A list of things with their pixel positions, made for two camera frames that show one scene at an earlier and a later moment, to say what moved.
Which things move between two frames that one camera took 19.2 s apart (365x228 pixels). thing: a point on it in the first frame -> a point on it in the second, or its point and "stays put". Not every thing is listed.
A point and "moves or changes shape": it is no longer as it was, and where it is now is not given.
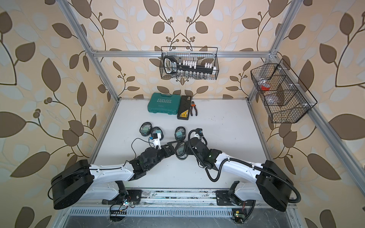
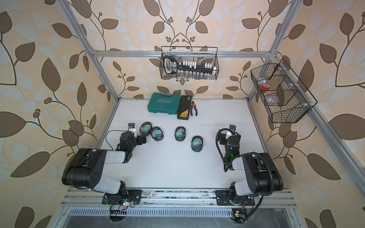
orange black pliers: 193,105 stays put
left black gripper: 171,152 -> 139,141
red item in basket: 264,88 stays put
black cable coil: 180,133 stays put
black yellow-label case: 184,107 stays put
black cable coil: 180,151 moves or changes shape
